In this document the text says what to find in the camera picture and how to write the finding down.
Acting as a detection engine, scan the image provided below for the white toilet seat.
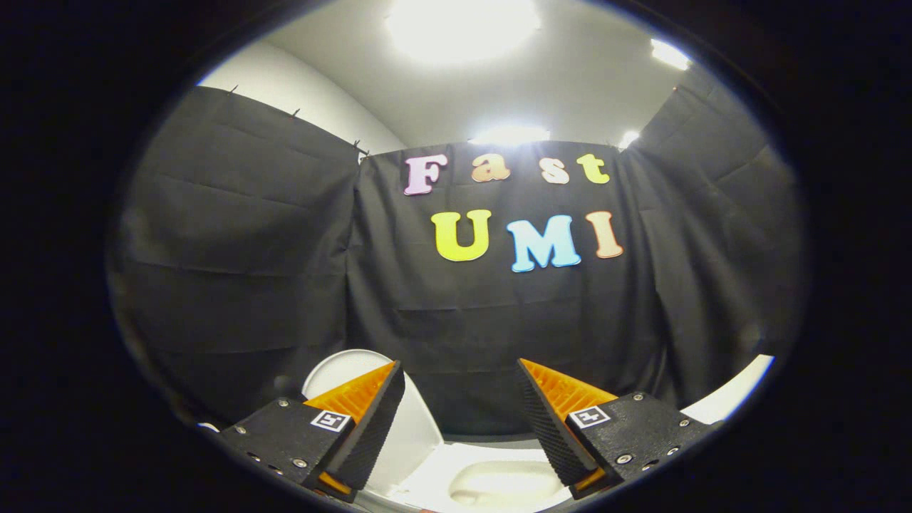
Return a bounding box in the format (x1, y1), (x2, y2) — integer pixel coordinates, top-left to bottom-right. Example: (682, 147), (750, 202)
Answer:
(388, 441), (572, 513)

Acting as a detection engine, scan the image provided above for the white drawer cabinet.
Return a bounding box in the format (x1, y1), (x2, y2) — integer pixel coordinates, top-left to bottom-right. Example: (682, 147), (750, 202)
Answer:
(680, 353), (776, 426)

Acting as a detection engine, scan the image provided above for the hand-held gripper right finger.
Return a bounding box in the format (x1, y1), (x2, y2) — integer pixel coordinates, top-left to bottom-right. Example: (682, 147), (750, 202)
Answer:
(518, 358), (714, 502)

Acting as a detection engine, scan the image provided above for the rectangular ceiling light panel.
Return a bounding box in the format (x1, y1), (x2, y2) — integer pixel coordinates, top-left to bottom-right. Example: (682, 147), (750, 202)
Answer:
(469, 126), (551, 147)
(649, 38), (693, 71)

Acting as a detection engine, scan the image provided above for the white toilet lid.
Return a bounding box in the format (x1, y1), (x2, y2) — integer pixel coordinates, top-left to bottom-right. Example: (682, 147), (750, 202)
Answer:
(301, 348), (445, 497)

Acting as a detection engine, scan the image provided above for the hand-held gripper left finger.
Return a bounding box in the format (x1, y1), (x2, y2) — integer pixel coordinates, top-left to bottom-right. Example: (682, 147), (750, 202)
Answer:
(213, 360), (406, 504)

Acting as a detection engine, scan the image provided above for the large round ceiling light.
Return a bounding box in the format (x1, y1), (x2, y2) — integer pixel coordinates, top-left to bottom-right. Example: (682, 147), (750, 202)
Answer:
(384, 0), (543, 66)

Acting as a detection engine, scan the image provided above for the black backdrop cloth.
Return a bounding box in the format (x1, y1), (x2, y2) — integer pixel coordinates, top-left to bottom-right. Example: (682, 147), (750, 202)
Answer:
(107, 68), (810, 437)

